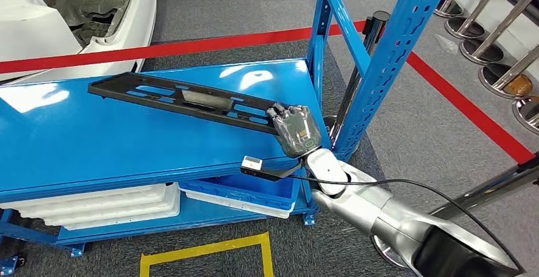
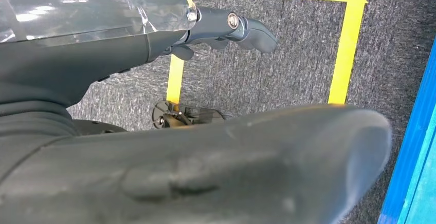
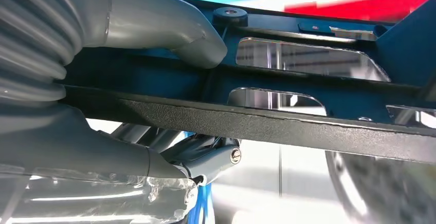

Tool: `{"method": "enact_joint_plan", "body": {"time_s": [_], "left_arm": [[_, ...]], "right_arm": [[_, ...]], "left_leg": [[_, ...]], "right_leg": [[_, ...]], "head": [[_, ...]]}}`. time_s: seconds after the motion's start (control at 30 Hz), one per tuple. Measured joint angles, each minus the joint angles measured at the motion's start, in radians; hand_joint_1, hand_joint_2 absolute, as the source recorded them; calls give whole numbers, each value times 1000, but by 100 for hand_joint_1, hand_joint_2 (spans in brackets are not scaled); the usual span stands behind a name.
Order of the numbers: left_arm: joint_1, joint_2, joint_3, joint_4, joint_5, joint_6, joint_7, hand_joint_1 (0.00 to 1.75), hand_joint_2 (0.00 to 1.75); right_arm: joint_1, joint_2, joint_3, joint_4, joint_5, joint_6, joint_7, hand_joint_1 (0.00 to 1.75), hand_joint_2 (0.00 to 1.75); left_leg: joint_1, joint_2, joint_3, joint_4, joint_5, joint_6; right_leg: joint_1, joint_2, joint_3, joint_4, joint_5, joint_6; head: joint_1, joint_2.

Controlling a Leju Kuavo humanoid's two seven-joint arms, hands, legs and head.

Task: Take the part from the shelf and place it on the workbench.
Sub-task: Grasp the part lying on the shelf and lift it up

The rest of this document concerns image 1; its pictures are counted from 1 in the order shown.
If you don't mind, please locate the blue plastic bin with parts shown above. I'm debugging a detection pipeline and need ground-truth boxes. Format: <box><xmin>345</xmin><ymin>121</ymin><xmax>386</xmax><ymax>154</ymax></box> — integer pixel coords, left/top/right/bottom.
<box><xmin>179</xmin><ymin>170</ymin><xmax>302</xmax><ymax>213</ymax></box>

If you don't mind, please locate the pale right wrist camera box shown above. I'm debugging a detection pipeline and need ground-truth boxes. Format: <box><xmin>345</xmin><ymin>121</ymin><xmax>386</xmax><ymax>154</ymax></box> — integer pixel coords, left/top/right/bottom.
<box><xmin>240</xmin><ymin>156</ymin><xmax>264</xmax><ymax>173</ymax></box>

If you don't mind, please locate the short red barrier belt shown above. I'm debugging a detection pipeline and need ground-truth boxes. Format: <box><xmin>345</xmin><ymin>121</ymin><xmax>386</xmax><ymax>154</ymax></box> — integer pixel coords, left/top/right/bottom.
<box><xmin>406</xmin><ymin>51</ymin><xmax>536</xmax><ymax>165</ymax></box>

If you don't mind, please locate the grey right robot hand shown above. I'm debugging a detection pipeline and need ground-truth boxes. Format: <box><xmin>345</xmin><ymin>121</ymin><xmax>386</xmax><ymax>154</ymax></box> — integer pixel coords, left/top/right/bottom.
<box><xmin>268</xmin><ymin>103</ymin><xmax>323</xmax><ymax>159</ymax></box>

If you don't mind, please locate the blue metal shelf rack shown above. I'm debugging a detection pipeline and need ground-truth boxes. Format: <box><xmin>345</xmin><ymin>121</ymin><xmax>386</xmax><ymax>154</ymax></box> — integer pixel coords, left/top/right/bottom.
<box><xmin>0</xmin><ymin>0</ymin><xmax>458</xmax><ymax>259</ymax></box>

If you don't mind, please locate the yellow floor tape square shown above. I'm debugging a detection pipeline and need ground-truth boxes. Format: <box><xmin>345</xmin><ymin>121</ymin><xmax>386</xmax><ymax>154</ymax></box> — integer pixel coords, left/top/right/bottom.
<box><xmin>139</xmin><ymin>232</ymin><xmax>275</xmax><ymax>277</ymax></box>

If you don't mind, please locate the long red barrier belt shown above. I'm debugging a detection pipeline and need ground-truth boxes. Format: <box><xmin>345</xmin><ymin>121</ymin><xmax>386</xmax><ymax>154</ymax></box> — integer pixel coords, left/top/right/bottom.
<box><xmin>0</xmin><ymin>20</ymin><xmax>367</xmax><ymax>75</ymax></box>

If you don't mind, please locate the brown packet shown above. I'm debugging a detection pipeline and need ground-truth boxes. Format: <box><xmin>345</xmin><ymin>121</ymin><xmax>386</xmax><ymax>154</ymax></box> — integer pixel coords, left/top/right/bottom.
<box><xmin>503</xmin><ymin>74</ymin><xmax>533</xmax><ymax>97</ymax></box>

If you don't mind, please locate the black camera bracket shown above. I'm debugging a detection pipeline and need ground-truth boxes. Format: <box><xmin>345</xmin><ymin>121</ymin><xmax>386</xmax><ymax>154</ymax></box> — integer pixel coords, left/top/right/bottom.
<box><xmin>240</xmin><ymin>163</ymin><xmax>306</xmax><ymax>181</ymax></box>

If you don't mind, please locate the chrome stanchion with black head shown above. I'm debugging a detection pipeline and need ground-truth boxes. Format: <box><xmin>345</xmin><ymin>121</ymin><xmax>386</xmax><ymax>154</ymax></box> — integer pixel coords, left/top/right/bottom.
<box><xmin>370</xmin><ymin>151</ymin><xmax>539</xmax><ymax>269</ymax></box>

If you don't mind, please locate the long black plastic panel part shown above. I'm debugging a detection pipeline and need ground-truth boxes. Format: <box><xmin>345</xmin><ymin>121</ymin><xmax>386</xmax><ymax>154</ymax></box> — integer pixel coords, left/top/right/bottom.
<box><xmin>87</xmin><ymin>72</ymin><xmax>291</xmax><ymax>136</ymax></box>

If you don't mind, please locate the chrome stanchion behind shelf rack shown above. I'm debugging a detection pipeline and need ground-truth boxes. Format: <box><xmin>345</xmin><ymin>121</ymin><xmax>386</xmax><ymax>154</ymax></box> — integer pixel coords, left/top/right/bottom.
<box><xmin>323</xmin><ymin>10</ymin><xmax>391</xmax><ymax>154</ymax></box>

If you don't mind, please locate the white car body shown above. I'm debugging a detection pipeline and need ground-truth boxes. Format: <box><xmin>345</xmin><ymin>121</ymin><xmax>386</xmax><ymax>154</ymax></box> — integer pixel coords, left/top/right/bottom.
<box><xmin>0</xmin><ymin>0</ymin><xmax>158</xmax><ymax>84</ymax></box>

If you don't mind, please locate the clear plastic wrapper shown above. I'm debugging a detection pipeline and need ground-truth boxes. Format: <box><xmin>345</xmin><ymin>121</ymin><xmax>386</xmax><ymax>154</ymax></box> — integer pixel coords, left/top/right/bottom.
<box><xmin>435</xmin><ymin>34</ymin><xmax>459</xmax><ymax>55</ymax></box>

